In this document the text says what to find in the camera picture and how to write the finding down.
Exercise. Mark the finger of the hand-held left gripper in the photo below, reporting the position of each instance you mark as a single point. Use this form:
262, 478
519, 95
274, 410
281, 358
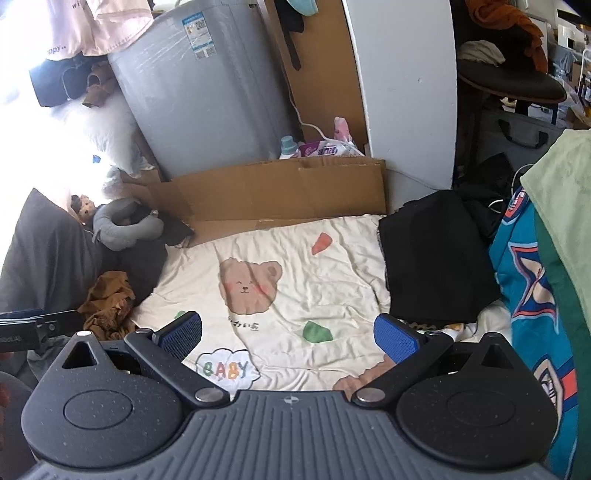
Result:
21, 314

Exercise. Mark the round black chair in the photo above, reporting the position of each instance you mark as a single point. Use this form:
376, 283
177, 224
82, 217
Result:
508, 83

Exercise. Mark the orange garment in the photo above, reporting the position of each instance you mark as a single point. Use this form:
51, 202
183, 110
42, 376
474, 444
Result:
503, 14

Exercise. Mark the beige cloth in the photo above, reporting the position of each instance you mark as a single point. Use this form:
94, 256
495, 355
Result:
480, 53

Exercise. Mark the leopard print garment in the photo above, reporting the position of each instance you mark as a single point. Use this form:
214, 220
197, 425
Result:
422, 326

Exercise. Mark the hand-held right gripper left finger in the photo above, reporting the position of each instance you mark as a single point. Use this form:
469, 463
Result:
178, 337

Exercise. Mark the folded cardboard sheet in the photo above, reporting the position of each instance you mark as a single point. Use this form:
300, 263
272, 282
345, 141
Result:
258, 194

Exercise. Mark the pink packet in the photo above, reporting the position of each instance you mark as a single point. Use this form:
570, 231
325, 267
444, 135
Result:
342, 129

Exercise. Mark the cream bear print blanket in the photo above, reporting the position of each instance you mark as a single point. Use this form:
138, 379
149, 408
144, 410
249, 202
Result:
295, 277

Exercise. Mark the white duvet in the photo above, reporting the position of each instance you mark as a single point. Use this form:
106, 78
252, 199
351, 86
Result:
106, 134

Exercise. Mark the brown garment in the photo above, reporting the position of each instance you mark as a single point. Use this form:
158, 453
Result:
111, 300

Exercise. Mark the upright cardboard panel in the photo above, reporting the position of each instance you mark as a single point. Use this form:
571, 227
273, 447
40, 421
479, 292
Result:
332, 69

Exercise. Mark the green garment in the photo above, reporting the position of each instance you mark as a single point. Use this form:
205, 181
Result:
563, 194

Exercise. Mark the grey washing machine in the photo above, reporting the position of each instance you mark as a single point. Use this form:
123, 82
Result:
207, 92

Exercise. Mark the grey storage bag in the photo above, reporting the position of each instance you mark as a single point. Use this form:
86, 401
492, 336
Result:
508, 147

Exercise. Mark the white detergent bottle teal cap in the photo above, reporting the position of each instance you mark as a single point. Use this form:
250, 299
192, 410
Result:
287, 147

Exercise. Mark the black bag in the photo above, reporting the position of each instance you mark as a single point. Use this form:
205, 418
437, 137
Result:
489, 175

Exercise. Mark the pale pink garment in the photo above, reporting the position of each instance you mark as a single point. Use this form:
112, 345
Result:
101, 27

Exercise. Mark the black cloth bundle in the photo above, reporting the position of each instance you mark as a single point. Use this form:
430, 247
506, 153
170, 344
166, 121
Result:
55, 83

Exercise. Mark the black shorts bear print panels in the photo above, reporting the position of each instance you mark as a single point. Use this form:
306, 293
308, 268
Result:
438, 258

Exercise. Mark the teal printed garment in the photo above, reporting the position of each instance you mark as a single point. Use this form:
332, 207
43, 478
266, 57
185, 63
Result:
521, 286

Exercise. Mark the grey neck pillow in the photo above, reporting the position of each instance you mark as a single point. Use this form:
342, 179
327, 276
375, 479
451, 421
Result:
111, 230

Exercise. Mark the small brown plush toy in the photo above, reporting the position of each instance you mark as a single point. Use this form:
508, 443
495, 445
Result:
85, 207

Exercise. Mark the brown plush item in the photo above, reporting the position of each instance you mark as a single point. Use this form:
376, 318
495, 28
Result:
99, 87

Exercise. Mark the black garment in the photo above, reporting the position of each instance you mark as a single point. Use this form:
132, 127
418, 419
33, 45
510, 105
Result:
143, 267

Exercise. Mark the light teal cloth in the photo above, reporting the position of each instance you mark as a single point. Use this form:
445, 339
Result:
302, 5

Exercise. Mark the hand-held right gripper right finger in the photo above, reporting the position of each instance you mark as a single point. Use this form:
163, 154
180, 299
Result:
397, 339

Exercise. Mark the dark grey pillow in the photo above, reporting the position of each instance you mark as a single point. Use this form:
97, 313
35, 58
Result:
41, 258

